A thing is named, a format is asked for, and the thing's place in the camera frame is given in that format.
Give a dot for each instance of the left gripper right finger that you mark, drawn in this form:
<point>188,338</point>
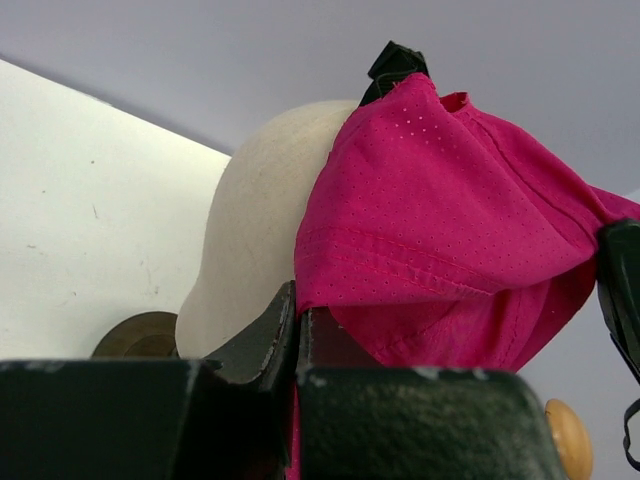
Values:
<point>361,420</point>

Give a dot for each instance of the wooden egg-shaped hat stand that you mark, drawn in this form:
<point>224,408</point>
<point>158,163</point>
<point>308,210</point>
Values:
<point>572,440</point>

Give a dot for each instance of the cream fabric mannequin head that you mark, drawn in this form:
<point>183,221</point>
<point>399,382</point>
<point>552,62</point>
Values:
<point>252,224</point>

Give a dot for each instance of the dark round mannequin stand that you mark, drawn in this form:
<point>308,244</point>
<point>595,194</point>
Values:
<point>149,334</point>

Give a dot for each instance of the magenta baseball cap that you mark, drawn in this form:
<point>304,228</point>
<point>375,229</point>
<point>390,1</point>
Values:
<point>439,235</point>

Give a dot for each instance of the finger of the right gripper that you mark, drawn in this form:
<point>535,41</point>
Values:
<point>618,287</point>
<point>392,66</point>

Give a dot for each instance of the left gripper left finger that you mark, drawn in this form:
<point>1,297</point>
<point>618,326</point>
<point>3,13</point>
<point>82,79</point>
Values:
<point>228,415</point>

